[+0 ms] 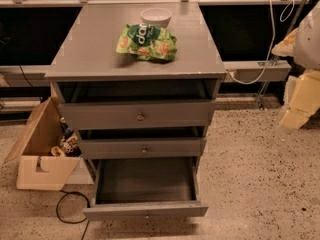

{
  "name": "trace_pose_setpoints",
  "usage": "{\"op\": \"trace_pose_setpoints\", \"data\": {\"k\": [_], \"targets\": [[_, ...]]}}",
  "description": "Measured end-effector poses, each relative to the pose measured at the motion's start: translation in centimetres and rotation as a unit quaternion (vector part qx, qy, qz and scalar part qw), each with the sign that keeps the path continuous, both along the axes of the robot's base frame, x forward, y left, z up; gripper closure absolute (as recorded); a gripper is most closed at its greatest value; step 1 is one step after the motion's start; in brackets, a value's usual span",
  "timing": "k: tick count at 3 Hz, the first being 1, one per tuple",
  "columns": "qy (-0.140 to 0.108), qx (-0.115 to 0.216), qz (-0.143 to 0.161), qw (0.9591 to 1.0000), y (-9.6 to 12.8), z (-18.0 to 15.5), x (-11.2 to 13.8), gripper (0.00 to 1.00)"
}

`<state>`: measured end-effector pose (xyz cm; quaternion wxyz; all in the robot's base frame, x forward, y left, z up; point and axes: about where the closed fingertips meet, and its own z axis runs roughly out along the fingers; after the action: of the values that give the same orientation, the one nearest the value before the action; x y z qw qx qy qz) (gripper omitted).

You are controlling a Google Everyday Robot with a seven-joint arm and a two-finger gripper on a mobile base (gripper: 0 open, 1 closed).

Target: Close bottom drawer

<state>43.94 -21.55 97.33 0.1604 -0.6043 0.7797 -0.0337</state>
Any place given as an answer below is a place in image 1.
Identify grey middle drawer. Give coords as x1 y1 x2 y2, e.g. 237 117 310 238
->
79 126 206 159

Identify grey wooden drawer cabinet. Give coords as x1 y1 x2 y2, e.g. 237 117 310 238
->
44 2 228 172

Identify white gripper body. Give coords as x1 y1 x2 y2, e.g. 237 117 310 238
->
284 69 320 117

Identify green chip bag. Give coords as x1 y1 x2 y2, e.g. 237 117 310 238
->
116 23 177 61

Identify grey drawer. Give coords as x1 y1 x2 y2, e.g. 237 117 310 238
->
79 126 206 159
58 80 217 131
83 157 208 221

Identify grey top drawer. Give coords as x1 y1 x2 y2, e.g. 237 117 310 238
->
58 80 217 131

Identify open cardboard box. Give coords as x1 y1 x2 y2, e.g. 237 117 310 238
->
4 98 82 191

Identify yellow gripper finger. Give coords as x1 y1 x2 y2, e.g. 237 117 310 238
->
277 106 310 133

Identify white ceramic bowl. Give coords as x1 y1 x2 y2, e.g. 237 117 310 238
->
140 8 172 28

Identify grey wall rail shelf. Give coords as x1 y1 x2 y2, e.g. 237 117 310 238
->
224 60 291 83

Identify white hanging cable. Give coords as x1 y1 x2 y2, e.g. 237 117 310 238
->
227 0 296 86

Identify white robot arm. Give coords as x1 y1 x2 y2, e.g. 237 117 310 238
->
272 1 320 132

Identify items inside cardboard box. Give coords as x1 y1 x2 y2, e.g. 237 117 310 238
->
51 117 82 157

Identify grey bottom drawer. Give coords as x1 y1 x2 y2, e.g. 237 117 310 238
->
83 157 208 221

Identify metal diagonal pole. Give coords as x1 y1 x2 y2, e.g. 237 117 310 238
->
255 0 316 111

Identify black floor cable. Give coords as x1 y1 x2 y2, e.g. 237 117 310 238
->
55 190 92 240

